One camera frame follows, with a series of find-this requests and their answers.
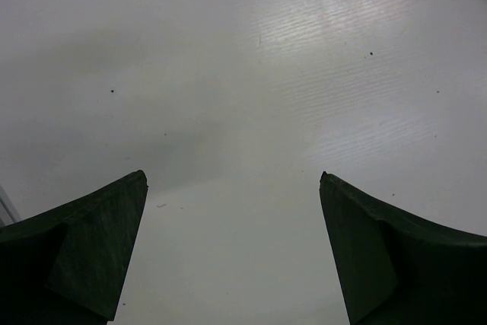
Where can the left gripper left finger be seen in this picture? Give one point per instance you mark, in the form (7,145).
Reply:
(68,265)

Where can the aluminium table edge rail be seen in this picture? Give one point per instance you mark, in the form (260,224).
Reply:
(8,213)

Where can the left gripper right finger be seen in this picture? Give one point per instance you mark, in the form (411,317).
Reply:
(398,268)

